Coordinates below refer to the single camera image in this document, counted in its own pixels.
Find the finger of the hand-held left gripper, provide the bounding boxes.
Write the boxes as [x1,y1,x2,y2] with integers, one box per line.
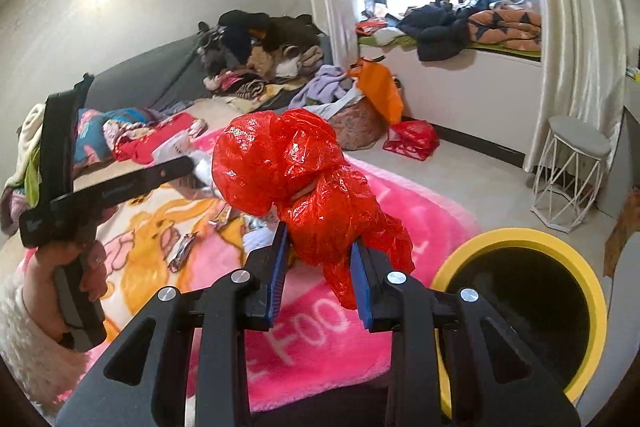
[102,155,196,208]

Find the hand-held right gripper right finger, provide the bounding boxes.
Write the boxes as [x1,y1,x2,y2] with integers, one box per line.
[349,239,582,427]

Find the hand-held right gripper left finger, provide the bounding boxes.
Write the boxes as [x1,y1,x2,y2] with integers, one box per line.
[55,221,292,427]

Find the white plastic bag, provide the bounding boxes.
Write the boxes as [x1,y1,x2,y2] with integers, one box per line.
[151,131,222,198]

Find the red plastic bag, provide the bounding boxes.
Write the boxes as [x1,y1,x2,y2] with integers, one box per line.
[211,108,416,310]

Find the yellow-rimmed black trash bin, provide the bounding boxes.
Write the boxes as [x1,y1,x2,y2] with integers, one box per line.
[430,228,608,420]

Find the person's left hand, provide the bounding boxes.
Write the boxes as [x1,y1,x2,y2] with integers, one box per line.
[20,239,110,348]

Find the red blanket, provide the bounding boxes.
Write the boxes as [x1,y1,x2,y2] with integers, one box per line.
[114,113,208,166]

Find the cream and green clothes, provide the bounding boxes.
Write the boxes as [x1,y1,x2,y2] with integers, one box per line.
[1,102,49,235]

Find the colourful printed cloth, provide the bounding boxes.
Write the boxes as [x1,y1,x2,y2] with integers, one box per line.
[74,107,167,168]

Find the silver foil wrapper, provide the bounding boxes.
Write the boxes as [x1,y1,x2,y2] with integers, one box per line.
[242,213,281,254]

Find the pink printed blanket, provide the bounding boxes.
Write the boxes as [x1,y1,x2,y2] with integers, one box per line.
[20,127,482,413]

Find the purple snack wrapper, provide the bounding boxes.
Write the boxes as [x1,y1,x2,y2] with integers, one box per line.
[167,231,201,274]

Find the small foil wrapper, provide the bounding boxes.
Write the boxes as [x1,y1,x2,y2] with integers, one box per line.
[212,206,242,229]

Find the beige bed sheet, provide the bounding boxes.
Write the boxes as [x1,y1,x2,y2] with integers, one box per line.
[191,98,302,128]

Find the red shopping bag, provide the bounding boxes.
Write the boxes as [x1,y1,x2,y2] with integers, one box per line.
[382,120,441,162]

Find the floral fabric basket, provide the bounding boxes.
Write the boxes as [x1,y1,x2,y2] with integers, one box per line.
[327,94,389,152]

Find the pile of clothes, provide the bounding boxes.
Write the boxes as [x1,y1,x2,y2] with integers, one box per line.
[197,9,333,100]

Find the white cloth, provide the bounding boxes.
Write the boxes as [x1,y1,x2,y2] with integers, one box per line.
[305,88,366,118]

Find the lavender cloth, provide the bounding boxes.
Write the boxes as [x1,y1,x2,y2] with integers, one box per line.
[299,64,359,110]

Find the orange bag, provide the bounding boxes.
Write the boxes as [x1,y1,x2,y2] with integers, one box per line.
[348,57,405,126]

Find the grey curved panel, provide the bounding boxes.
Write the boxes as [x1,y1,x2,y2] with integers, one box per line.
[564,233,640,414]

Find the red printed packet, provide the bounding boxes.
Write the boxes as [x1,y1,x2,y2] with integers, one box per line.
[356,18,389,36]

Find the dark jacket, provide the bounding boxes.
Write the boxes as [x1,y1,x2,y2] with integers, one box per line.
[397,0,482,62]

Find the orange patterned quilt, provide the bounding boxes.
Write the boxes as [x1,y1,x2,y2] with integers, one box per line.
[467,4,543,52]

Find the white wire stool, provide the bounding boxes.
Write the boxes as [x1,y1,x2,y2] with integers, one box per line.
[531,115,613,234]

